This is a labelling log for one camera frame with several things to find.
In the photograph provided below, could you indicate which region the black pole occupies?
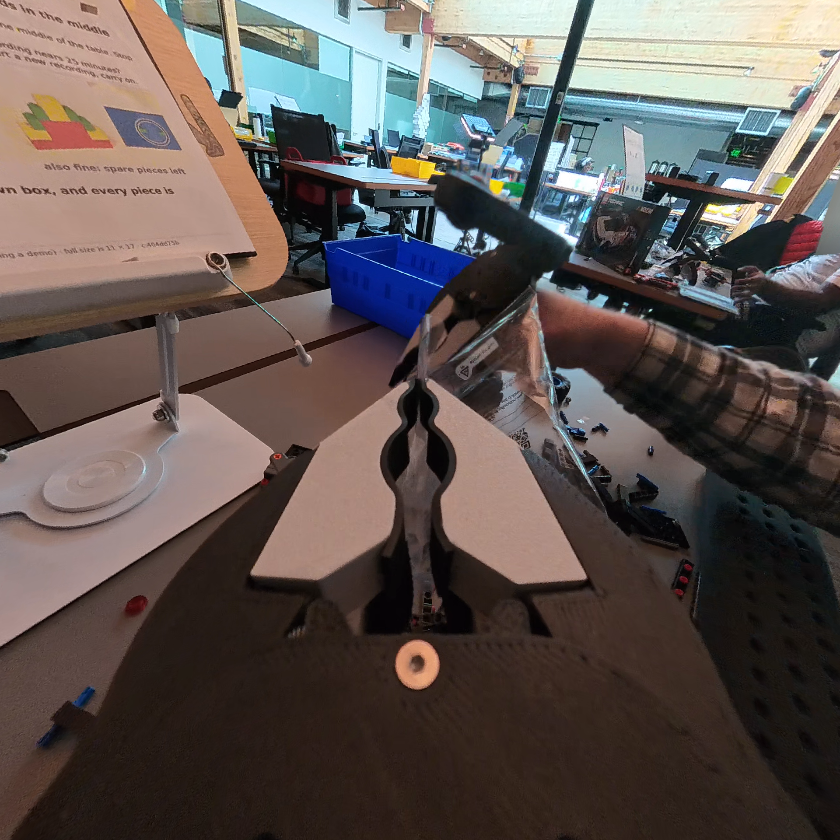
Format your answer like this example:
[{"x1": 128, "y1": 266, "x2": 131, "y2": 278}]
[{"x1": 520, "y1": 0, "x2": 595, "y2": 219}]

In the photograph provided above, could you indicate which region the wooden table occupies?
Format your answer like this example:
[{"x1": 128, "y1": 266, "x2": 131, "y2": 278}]
[
  {"x1": 280, "y1": 158, "x2": 442, "y2": 245},
  {"x1": 558, "y1": 171, "x2": 778, "y2": 329}
]

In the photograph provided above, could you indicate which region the dark cardboard box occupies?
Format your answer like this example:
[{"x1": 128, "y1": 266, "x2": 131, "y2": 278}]
[{"x1": 577, "y1": 193, "x2": 674, "y2": 278}]

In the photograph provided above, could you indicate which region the clear plastic bag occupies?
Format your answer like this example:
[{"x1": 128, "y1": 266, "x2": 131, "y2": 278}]
[{"x1": 394, "y1": 287, "x2": 607, "y2": 631}]

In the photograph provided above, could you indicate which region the grey toy motor block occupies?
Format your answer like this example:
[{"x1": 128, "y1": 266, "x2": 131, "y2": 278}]
[{"x1": 263, "y1": 444, "x2": 317, "y2": 481}]

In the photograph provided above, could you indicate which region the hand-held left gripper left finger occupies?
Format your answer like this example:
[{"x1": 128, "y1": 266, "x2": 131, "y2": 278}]
[{"x1": 250, "y1": 381, "x2": 421, "y2": 634}]

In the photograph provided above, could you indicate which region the blue storage bin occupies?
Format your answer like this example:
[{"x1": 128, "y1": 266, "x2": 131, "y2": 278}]
[{"x1": 323, "y1": 234, "x2": 475, "y2": 341}]

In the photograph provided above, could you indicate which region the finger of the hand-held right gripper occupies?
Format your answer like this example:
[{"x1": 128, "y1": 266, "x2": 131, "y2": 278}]
[{"x1": 390, "y1": 311, "x2": 442, "y2": 389}]

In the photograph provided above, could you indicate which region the person's right forearm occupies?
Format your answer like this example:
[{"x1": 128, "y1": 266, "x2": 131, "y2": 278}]
[{"x1": 584, "y1": 300, "x2": 840, "y2": 529}]

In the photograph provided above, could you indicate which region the grey desk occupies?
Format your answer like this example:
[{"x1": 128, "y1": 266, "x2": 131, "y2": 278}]
[{"x1": 0, "y1": 287, "x2": 710, "y2": 802}]

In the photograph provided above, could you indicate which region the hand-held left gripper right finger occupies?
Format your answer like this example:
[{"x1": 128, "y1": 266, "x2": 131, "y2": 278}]
[{"x1": 423, "y1": 381, "x2": 588, "y2": 634}]

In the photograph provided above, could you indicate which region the pile of toy building pieces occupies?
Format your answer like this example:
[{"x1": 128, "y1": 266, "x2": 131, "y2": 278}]
[{"x1": 545, "y1": 372, "x2": 704, "y2": 605}]

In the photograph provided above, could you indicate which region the white tipped thin rod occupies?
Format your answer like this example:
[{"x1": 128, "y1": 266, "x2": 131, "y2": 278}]
[{"x1": 204, "y1": 252, "x2": 315, "y2": 367}]

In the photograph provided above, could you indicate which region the red black office chair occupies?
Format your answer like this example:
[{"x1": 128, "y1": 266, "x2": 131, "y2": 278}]
[{"x1": 269, "y1": 108, "x2": 370, "y2": 271}]

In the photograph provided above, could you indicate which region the wooden post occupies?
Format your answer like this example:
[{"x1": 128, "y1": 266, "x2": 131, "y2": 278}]
[{"x1": 772, "y1": 53, "x2": 840, "y2": 219}]

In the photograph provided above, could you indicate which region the instruction sheet wooden board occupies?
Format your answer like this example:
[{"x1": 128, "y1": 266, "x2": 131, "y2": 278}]
[{"x1": 0, "y1": 0, "x2": 291, "y2": 345}]

